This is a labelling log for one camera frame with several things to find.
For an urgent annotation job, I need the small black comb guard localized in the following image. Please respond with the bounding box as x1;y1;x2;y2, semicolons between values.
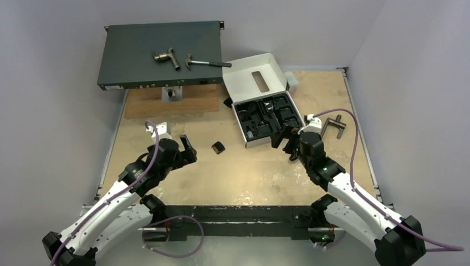
211;141;225;155

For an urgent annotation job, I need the white hair clipper kit box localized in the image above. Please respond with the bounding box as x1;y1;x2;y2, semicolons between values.
222;53;305;149

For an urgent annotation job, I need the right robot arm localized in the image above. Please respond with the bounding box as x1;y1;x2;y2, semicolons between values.
270;126;426;265

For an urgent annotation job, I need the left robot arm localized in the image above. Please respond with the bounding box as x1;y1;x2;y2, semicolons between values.
42;134;197;265

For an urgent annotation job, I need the black plastic insert tray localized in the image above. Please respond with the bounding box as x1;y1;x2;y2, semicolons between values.
233;92;303;143

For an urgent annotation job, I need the metal clamp tool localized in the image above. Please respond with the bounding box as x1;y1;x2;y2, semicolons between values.
320;115;347;139

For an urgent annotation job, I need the white foam block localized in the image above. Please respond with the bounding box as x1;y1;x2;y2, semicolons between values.
284;71;299;91

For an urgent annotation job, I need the wooden board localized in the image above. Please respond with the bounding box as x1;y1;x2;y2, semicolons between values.
124;85;219;119

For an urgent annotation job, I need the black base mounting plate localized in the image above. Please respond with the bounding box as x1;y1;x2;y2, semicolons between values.
139;204;348;243

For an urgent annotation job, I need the small claw hammer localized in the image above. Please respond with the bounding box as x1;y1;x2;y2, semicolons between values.
185;54;232;70

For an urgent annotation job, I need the metal pipe tee fitting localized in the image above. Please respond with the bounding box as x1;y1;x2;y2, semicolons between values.
152;47;180;71

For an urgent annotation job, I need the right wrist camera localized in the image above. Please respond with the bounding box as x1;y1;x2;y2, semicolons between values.
298;114;322;135

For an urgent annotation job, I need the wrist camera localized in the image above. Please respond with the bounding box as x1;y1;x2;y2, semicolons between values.
298;114;322;135
151;122;172;143

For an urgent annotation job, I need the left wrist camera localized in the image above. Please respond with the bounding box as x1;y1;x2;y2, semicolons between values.
151;122;172;143

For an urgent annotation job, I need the small metal bracket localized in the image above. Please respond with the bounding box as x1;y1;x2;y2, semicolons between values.
161;86;183;103

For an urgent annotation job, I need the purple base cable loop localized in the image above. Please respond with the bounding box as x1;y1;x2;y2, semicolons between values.
142;215;205;258

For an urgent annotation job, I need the dark rack-mount equipment case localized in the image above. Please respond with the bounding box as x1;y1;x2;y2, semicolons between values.
97;21;224;91

